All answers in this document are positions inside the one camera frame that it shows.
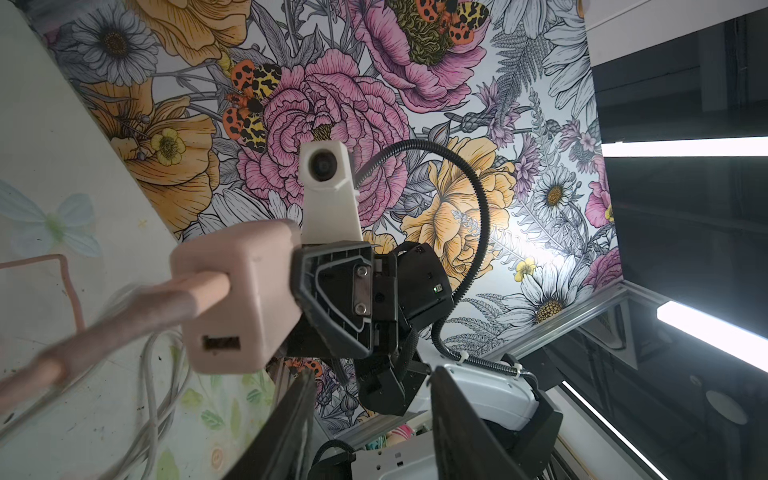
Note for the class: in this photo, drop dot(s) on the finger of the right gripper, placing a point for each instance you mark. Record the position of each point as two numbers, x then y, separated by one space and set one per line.
333 286

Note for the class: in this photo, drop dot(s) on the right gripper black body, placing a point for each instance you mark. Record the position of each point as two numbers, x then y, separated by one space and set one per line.
411 291

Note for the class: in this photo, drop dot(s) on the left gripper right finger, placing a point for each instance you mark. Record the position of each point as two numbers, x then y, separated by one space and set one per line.
464 446

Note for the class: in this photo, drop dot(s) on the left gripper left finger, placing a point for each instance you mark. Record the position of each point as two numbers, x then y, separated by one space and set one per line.
281 450

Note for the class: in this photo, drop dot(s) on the pink charger adapter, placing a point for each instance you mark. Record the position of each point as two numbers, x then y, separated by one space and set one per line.
240 277

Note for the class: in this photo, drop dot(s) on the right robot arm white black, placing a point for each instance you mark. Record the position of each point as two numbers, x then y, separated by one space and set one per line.
505 396

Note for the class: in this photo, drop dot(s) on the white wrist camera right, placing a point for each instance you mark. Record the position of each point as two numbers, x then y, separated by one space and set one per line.
330 207

